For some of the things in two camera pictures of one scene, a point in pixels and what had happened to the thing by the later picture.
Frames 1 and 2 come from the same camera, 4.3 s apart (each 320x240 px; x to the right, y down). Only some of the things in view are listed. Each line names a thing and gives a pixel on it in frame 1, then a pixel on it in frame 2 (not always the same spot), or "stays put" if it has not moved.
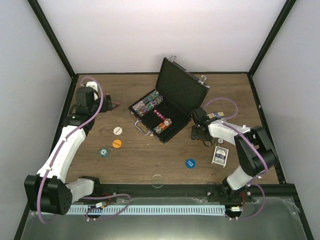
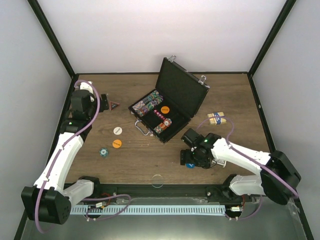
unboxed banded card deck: [216, 114] stays put
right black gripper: [194, 136] → [185, 158]
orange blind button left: [116, 143] stays put
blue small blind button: [190, 163] stays put
